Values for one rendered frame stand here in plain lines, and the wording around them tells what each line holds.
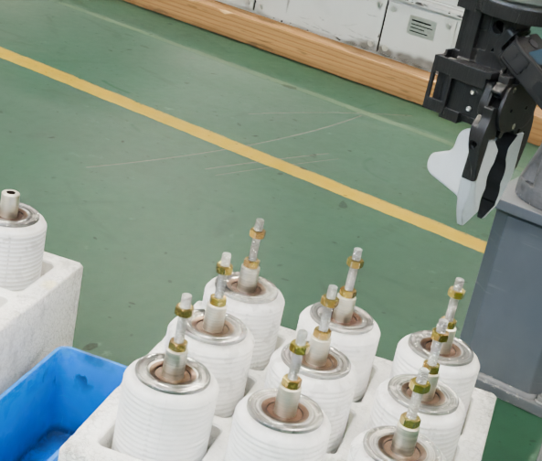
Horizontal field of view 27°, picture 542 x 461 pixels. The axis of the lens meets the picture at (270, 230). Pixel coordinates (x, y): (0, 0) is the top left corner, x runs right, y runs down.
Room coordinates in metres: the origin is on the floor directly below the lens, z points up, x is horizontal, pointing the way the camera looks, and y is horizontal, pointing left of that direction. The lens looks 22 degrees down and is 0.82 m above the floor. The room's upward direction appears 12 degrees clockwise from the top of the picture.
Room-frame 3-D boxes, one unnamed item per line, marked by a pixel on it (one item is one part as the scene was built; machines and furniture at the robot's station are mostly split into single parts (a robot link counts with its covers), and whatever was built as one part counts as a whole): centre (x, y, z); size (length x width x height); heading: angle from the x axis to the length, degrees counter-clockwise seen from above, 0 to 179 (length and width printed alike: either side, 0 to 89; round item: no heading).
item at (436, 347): (1.06, -0.19, 0.30); 0.01 x 0.01 x 0.08
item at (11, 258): (1.29, 0.32, 0.16); 0.10 x 0.10 x 0.18
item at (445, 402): (1.06, -0.19, 0.25); 0.08 x 0.08 x 0.01
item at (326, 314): (1.08, -0.08, 0.30); 0.01 x 0.01 x 0.08
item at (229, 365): (1.11, 0.04, 0.16); 0.10 x 0.10 x 0.18
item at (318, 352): (1.08, -0.08, 0.26); 0.02 x 0.02 x 0.03
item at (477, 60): (1.07, -0.17, 0.60); 0.09 x 0.08 x 0.12; 55
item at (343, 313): (1.20, -0.10, 0.26); 0.02 x 0.02 x 0.03
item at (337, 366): (1.08, -0.08, 0.25); 0.08 x 0.08 x 0.01
